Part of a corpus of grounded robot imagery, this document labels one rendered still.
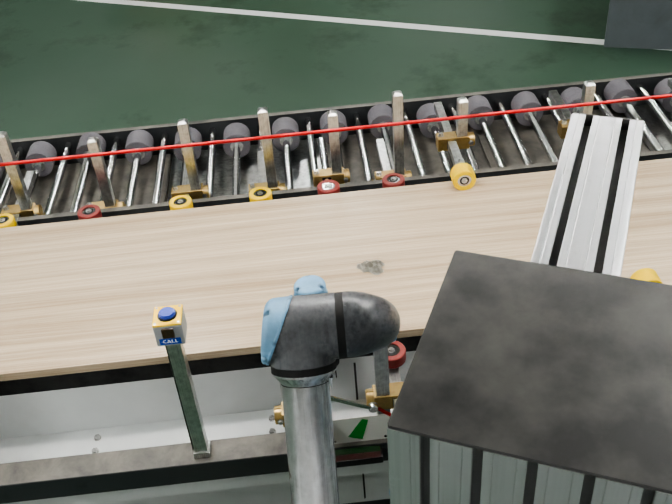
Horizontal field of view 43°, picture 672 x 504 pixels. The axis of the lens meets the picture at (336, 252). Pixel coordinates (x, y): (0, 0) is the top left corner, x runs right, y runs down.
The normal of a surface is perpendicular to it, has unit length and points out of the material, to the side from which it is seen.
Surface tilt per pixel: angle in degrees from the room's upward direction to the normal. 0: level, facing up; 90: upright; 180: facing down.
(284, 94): 0
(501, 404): 0
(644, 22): 90
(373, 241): 0
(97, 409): 90
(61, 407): 90
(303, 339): 58
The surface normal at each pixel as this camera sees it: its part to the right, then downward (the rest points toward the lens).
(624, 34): -0.24, 0.62
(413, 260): -0.07, -0.78
